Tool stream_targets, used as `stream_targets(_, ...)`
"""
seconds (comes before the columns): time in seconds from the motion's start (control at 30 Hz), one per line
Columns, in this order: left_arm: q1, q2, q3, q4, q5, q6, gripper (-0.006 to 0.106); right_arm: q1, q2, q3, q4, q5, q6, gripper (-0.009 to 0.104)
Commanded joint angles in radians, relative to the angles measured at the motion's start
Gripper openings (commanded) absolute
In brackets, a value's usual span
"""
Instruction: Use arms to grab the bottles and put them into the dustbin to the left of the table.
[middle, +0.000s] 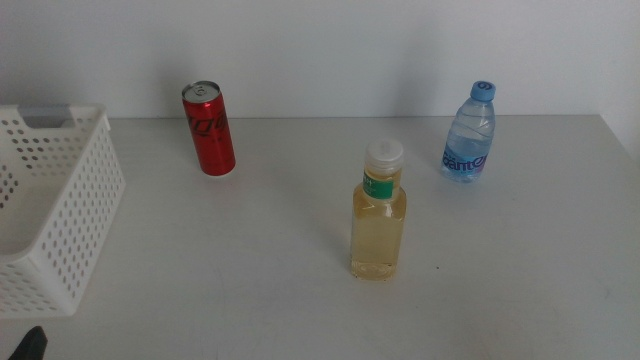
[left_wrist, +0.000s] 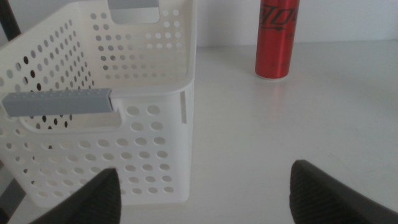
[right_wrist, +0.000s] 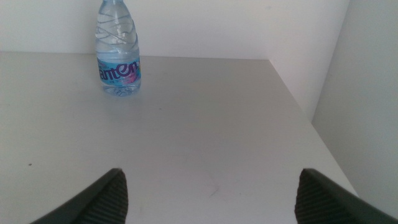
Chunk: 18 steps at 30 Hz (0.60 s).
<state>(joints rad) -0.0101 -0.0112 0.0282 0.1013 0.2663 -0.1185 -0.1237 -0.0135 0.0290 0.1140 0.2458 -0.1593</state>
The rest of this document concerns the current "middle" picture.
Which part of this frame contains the red soda can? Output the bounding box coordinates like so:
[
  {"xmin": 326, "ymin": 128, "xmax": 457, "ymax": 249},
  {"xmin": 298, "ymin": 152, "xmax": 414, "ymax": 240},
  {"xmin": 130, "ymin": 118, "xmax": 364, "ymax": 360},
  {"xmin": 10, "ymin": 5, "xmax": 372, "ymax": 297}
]
[{"xmin": 181, "ymin": 79, "xmax": 237, "ymax": 178}]

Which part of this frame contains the yellow tea bottle white cap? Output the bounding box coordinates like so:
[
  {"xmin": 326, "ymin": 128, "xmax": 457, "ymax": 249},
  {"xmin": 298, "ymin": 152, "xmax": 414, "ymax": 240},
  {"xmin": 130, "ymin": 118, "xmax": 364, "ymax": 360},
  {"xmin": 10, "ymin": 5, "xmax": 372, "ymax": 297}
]
[{"xmin": 349, "ymin": 137, "xmax": 408, "ymax": 282}]

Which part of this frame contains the clear water bottle blue cap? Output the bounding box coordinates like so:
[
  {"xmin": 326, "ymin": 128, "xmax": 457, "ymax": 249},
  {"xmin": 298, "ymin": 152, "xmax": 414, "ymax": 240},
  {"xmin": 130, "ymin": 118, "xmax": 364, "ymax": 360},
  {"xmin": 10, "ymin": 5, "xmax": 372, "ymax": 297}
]
[{"xmin": 439, "ymin": 79, "xmax": 497, "ymax": 184}]

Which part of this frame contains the white perforated plastic basket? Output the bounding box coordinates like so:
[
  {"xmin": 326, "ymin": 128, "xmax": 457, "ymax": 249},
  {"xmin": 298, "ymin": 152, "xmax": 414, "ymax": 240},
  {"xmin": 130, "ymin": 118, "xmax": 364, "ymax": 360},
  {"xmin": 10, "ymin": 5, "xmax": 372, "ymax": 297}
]
[{"xmin": 0, "ymin": 103, "xmax": 127, "ymax": 319}]

